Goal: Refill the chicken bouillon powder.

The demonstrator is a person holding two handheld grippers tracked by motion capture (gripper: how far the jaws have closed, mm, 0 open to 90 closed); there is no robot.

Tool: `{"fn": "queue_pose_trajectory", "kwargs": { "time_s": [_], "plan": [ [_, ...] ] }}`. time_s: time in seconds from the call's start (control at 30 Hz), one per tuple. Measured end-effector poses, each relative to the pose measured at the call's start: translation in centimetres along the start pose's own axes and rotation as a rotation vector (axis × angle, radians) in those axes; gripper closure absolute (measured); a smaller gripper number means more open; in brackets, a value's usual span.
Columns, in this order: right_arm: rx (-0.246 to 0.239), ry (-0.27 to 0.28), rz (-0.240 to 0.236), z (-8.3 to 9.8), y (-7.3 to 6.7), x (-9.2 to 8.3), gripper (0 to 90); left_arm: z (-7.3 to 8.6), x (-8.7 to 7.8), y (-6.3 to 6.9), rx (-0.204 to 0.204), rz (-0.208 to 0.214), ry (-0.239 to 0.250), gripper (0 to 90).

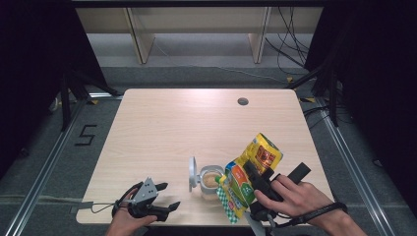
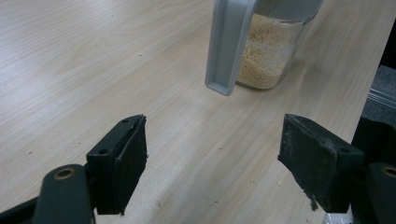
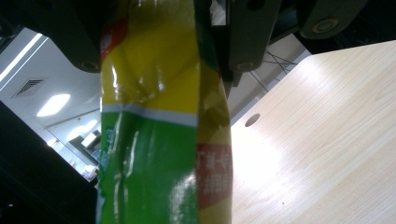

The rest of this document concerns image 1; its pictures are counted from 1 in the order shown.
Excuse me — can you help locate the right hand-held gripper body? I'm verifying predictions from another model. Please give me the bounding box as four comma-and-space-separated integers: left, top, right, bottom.
244, 161, 312, 236

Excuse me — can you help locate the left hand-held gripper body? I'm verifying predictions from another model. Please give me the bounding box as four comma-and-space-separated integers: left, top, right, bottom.
127, 177, 169, 222

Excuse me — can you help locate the yellow pouch with green cap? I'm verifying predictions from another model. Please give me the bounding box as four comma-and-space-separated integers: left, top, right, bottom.
214, 132, 284, 225

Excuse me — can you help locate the clear jar with grey lid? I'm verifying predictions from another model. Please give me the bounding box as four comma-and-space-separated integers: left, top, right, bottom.
188, 155, 228, 202

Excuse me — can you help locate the person's left hand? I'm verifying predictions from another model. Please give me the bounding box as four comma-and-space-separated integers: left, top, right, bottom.
104, 188, 158, 236

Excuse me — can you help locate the person's right hand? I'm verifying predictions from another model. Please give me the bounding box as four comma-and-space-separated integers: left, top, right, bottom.
253, 174, 349, 228

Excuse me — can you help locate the grey tape piece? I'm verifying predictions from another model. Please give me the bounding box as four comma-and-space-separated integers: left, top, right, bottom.
69, 201, 94, 214

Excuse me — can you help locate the black metal stand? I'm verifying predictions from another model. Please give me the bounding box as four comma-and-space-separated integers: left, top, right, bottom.
284, 63, 341, 128
59, 68, 123, 133

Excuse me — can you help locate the black curtain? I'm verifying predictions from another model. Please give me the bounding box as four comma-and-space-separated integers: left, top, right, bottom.
0, 0, 110, 180
304, 0, 417, 206

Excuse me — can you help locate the light wooden shelf unit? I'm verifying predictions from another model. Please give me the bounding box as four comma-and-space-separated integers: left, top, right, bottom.
75, 7, 325, 65

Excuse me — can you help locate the black wrist strap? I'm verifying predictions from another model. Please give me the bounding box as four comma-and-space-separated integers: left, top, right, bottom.
111, 181, 145, 218
277, 202, 349, 228

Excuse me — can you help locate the thin grey gripper cable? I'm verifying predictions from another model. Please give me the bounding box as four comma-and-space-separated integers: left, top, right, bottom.
89, 202, 116, 214

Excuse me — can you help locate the black floor cable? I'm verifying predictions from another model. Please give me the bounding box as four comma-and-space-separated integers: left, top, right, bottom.
302, 105, 330, 130

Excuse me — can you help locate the aluminium floor rail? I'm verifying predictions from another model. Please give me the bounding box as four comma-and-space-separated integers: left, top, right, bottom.
2, 97, 90, 236
314, 97, 398, 236

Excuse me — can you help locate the bundle of black cables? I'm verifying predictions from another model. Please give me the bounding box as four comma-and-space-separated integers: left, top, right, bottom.
265, 7, 312, 76

